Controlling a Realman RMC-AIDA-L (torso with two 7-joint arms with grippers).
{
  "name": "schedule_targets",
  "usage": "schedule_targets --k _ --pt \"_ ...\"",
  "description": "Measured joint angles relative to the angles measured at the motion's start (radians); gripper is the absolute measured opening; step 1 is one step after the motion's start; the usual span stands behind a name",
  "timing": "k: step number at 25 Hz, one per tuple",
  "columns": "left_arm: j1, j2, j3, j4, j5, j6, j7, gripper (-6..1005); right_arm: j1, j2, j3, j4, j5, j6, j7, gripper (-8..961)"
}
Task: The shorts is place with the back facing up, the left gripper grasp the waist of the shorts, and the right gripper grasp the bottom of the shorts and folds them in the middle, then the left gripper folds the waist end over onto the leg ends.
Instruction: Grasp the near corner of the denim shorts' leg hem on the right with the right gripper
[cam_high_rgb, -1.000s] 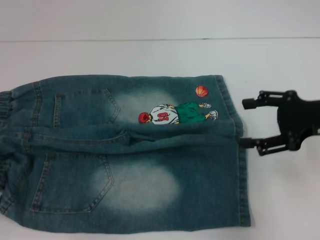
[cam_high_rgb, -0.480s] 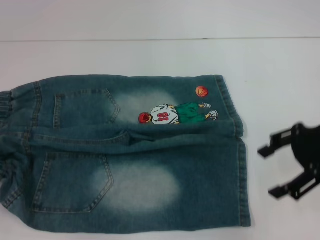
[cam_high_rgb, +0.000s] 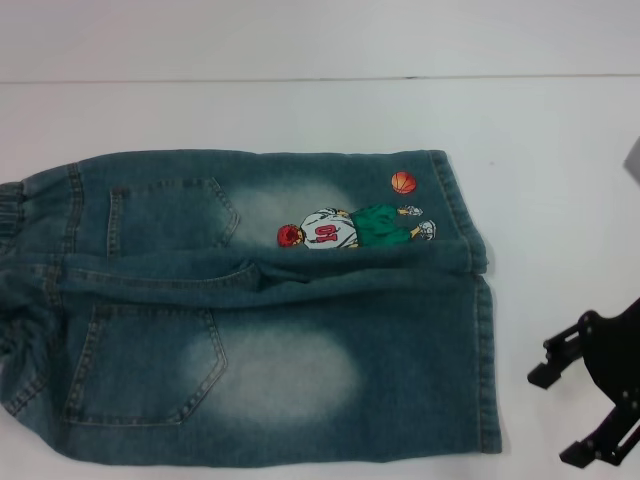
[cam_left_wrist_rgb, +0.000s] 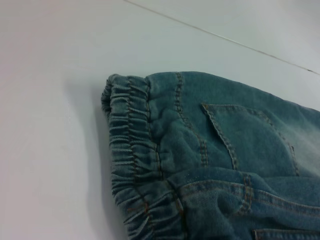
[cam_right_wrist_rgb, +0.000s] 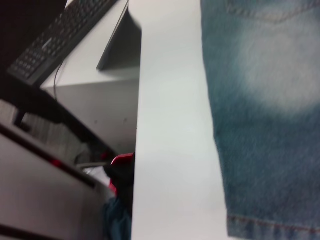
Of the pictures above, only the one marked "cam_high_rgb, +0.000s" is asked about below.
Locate blue denim shorts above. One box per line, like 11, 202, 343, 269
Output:
0, 147, 503, 457

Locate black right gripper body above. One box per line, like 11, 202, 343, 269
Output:
581, 297, 640, 451

